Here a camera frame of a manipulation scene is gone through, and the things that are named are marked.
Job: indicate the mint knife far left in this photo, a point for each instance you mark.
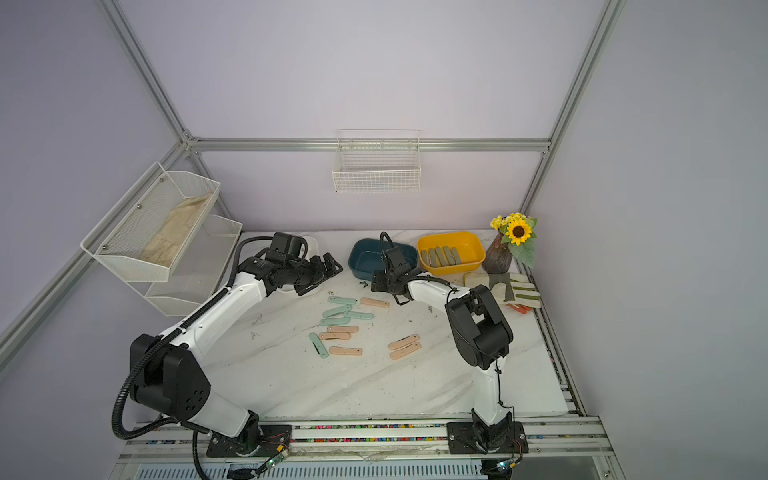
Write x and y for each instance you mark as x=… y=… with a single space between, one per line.
x=320 y=348

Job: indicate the white wire wall basket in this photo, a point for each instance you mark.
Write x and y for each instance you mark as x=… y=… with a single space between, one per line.
x=377 y=161

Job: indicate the white green work glove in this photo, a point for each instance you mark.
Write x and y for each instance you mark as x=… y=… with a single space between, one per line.
x=510 y=289

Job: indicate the mint knife top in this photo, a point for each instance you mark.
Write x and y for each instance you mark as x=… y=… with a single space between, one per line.
x=341 y=300

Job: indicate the white mesh two-tier shelf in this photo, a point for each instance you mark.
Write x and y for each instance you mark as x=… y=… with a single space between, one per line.
x=119 y=238

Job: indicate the beige cloth in shelf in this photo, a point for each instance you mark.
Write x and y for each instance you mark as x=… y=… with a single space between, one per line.
x=166 y=244

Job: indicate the dark teal storage box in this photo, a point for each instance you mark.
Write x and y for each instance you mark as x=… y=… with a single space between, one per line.
x=366 y=257

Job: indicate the aluminium frame struts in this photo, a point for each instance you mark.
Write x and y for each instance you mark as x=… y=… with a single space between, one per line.
x=15 y=338

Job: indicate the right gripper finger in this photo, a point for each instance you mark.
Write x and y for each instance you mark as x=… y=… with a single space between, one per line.
x=402 y=297
x=379 y=282

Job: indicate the pink knife top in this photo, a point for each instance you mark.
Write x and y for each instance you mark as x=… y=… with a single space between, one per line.
x=374 y=302

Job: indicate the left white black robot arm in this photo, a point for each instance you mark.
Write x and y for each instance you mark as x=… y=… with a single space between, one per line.
x=166 y=383

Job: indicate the mint knife short middle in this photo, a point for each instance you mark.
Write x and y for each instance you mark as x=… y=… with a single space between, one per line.
x=355 y=315

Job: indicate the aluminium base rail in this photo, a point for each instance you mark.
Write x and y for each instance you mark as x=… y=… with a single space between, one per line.
x=546 y=437

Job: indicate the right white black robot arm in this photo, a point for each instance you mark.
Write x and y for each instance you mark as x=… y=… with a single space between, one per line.
x=482 y=337

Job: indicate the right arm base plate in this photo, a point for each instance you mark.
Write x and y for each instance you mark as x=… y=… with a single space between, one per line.
x=506 y=437

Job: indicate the yellow sunflower bouquet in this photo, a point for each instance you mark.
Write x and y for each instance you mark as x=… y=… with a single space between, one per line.
x=519 y=231

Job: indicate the white storage box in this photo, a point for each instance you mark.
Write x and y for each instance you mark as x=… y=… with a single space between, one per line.
x=309 y=246

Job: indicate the yellow storage box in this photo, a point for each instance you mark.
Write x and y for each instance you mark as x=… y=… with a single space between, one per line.
x=469 y=247

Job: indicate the mint knife upper middle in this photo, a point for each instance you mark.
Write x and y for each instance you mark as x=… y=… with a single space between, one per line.
x=340 y=311

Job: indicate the mint knife lower middle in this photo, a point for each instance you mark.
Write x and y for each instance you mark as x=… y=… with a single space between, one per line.
x=335 y=321

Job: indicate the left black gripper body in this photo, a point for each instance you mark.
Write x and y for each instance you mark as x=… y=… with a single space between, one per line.
x=302 y=274

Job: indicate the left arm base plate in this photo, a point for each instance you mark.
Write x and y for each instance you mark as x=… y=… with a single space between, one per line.
x=264 y=445

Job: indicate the purple glass vase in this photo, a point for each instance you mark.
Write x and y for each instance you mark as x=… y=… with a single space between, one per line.
x=498 y=257

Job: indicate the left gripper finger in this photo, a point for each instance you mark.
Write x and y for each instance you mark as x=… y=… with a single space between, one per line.
x=304 y=285
x=331 y=266

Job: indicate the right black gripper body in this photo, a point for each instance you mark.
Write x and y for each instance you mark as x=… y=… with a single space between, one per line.
x=387 y=282

